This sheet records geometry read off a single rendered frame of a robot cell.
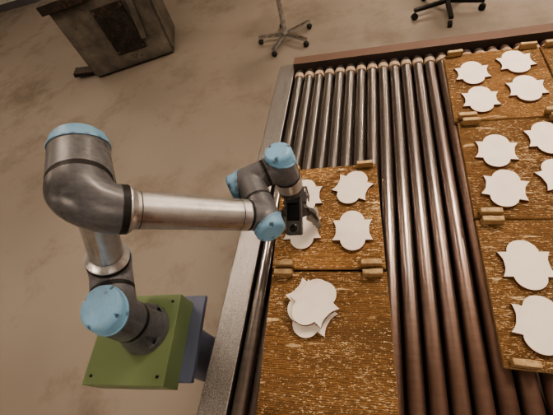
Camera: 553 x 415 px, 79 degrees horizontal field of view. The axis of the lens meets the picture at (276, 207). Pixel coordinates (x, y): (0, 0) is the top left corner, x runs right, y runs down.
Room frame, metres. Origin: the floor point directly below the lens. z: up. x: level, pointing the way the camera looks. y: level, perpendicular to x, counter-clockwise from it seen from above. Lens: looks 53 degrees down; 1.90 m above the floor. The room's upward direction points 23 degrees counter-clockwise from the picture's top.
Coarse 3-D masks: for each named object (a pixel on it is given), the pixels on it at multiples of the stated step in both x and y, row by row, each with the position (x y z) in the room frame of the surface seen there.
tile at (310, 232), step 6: (306, 222) 0.61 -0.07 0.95; (306, 228) 0.59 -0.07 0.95; (312, 228) 0.58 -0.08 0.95; (306, 234) 0.57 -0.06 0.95; (312, 234) 0.56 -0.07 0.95; (318, 234) 0.55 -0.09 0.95; (294, 240) 0.56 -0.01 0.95; (300, 240) 0.55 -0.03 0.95; (306, 240) 0.54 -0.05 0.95; (312, 240) 0.54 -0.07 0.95; (294, 246) 0.54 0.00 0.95; (300, 246) 0.53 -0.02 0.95; (306, 246) 0.53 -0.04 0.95
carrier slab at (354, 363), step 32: (288, 288) 0.42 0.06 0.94; (352, 288) 0.35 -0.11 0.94; (384, 288) 0.31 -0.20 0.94; (288, 320) 0.33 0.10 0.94; (352, 320) 0.26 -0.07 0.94; (384, 320) 0.23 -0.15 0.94; (288, 352) 0.25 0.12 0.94; (320, 352) 0.22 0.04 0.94; (352, 352) 0.19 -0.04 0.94; (384, 352) 0.16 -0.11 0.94; (288, 384) 0.18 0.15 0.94; (320, 384) 0.15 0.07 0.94; (352, 384) 0.12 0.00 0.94; (384, 384) 0.09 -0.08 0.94
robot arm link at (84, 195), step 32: (64, 192) 0.47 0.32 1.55; (96, 192) 0.46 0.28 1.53; (128, 192) 0.47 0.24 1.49; (256, 192) 0.54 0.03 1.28; (96, 224) 0.43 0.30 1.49; (128, 224) 0.43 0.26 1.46; (160, 224) 0.44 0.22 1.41; (192, 224) 0.44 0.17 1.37; (224, 224) 0.45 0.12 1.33; (256, 224) 0.45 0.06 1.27
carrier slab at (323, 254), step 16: (304, 176) 0.81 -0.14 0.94; (320, 176) 0.78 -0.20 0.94; (336, 176) 0.75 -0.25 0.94; (368, 176) 0.70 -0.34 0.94; (320, 192) 0.71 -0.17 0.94; (368, 192) 0.63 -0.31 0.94; (320, 208) 0.65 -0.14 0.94; (336, 208) 0.62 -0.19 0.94; (352, 208) 0.60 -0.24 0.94; (368, 208) 0.57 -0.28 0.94; (288, 240) 0.58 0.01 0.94; (320, 240) 0.53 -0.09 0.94; (288, 256) 0.52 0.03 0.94; (304, 256) 0.50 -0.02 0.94; (320, 256) 0.48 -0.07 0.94; (336, 256) 0.46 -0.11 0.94; (352, 256) 0.44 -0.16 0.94; (368, 256) 0.42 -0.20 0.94; (384, 256) 0.40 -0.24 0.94
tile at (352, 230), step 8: (344, 216) 0.58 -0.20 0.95; (352, 216) 0.56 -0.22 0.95; (360, 216) 0.55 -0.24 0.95; (336, 224) 0.56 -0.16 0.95; (344, 224) 0.55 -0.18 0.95; (352, 224) 0.54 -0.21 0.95; (360, 224) 0.52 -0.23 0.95; (368, 224) 0.51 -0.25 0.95; (336, 232) 0.53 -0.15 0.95; (344, 232) 0.52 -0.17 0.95; (352, 232) 0.51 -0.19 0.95; (360, 232) 0.50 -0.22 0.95; (368, 232) 0.49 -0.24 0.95; (336, 240) 0.51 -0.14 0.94; (344, 240) 0.49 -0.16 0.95; (352, 240) 0.48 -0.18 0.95; (360, 240) 0.47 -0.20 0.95; (368, 240) 0.46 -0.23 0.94; (344, 248) 0.47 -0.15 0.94; (352, 248) 0.46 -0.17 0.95; (360, 248) 0.45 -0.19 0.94
